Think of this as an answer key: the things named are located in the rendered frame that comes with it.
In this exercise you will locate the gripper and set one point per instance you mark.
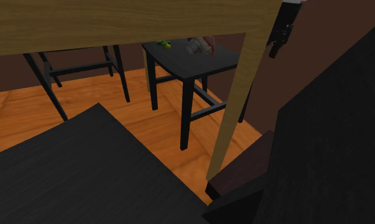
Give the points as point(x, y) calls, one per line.
point(287, 18)

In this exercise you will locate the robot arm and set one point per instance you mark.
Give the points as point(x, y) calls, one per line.
point(294, 1)

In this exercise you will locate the pink book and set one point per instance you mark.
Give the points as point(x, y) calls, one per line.
point(211, 43)

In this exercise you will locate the grey crumpled object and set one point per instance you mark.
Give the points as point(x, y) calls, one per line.
point(197, 47)

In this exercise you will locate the black chair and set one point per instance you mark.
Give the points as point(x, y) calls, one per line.
point(330, 139)

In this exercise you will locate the green and yellow toy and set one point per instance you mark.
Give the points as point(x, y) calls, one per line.
point(164, 44)

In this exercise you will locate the light wooden table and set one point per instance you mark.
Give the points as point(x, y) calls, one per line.
point(119, 21)

